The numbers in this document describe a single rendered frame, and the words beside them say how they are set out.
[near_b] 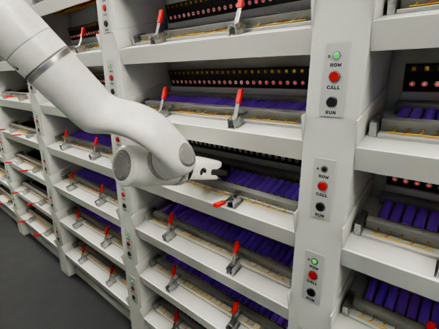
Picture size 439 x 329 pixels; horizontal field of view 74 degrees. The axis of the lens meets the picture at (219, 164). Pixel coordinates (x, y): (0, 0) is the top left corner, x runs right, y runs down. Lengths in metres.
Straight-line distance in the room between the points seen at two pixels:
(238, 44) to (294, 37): 0.13
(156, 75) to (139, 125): 0.55
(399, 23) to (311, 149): 0.24
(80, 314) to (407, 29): 1.61
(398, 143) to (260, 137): 0.25
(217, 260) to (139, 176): 0.41
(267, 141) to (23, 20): 0.47
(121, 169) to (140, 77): 0.49
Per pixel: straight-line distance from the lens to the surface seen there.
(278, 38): 0.61
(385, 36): 0.55
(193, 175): 0.68
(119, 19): 1.00
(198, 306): 1.05
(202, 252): 0.92
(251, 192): 0.74
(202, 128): 0.73
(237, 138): 0.67
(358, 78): 0.55
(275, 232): 0.69
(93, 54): 1.12
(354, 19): 0.56
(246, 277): 0.83
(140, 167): 0.58
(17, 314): 1.81
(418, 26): 0.54
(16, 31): 0.57
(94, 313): 1.65
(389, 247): 0.65
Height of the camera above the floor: 1.07
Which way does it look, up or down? 16 degrees down
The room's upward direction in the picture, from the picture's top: straight up
